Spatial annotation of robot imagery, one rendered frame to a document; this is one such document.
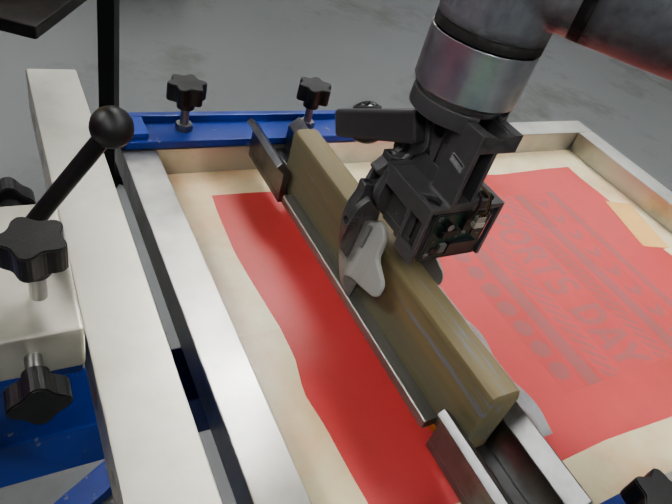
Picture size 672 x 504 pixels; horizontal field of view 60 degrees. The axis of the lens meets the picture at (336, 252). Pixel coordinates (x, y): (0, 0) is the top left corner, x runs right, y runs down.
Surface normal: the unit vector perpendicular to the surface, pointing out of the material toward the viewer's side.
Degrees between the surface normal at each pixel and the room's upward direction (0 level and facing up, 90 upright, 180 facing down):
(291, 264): 0
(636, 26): 108
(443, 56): 90
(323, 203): 90
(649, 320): 0
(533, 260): 0
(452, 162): 90
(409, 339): 90
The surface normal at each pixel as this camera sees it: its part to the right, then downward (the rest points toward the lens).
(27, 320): 0.24, -0.74
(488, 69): -0.07, 0.63
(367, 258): -0.82, 0.02
